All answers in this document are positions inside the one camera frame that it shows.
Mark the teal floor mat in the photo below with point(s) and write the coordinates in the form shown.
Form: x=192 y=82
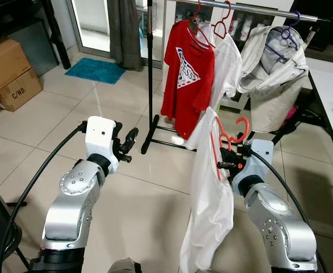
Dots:
x=95 y=71

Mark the white hooded jacket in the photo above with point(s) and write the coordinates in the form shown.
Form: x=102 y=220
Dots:
x=274 y=96

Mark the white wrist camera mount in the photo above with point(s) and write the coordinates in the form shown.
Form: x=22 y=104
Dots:
x=101 y=139
x=260 y=159

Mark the white t-shirt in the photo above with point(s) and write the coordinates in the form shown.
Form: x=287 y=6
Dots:
x=226 y=68
x=209 y=216

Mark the cardboard box printed C/NO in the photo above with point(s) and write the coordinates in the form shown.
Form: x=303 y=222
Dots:
x=19 y=91

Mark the grey curtain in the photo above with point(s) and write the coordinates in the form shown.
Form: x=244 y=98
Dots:
x=124 y=34

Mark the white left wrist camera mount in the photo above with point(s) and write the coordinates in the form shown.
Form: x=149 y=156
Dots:
x=101 y=139

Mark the glass sliding door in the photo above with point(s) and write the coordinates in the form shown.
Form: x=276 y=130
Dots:
x=92 y=23

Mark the large cardboard box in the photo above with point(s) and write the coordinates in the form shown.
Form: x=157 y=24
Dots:
x=4 y=62

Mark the blue plastic clothes hanger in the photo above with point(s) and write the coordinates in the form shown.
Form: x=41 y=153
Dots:
x=296 y=17

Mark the red plastic clothes hanger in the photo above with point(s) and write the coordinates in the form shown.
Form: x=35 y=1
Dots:
x=249 y=128
x=195 y=21
x=220 y=24

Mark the black garment rack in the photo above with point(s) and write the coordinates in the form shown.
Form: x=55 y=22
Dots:
x=150 y=68

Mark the grey robot left leg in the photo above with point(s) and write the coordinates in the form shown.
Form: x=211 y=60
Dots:
x=124 y=266

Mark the black desk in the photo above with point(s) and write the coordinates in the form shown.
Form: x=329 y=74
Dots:
x=19 y=14

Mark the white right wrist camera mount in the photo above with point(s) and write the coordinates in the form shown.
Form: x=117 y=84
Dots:
x=260 y=159

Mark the red printed t-shirt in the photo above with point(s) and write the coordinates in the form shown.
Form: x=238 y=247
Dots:
x=180 y=102

